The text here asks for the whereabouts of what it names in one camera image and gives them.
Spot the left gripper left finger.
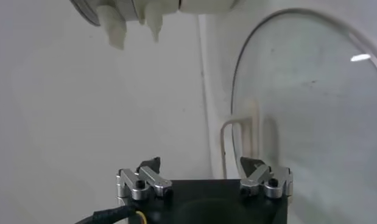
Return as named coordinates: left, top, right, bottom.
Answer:
left=116, top=156, right=174, bottom=201

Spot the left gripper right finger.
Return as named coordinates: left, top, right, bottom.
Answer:
left=239, top=156, right=294, bottom=199

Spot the glass pot lid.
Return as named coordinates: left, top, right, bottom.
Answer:
left=220, top=8, right=377, bottom=224

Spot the stainless steel steamer basket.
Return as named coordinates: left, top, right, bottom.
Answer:
left=69, top=0, right=128, bottom=51

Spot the white electric cooker pot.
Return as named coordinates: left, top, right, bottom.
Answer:
left=127, top=0, right=247, bottom=43

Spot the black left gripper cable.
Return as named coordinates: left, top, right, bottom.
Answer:
left=74, top=205, right=148, bottom=224

